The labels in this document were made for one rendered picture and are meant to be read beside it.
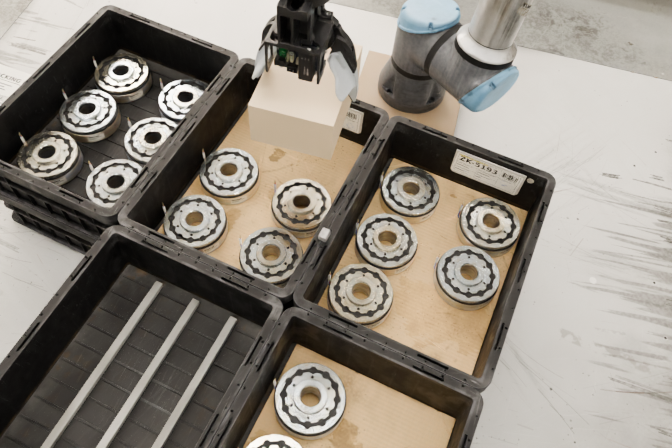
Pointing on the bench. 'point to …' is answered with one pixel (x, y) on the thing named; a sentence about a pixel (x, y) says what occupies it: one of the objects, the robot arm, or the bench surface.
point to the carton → (298, 110)
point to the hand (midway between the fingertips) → (307, 85)
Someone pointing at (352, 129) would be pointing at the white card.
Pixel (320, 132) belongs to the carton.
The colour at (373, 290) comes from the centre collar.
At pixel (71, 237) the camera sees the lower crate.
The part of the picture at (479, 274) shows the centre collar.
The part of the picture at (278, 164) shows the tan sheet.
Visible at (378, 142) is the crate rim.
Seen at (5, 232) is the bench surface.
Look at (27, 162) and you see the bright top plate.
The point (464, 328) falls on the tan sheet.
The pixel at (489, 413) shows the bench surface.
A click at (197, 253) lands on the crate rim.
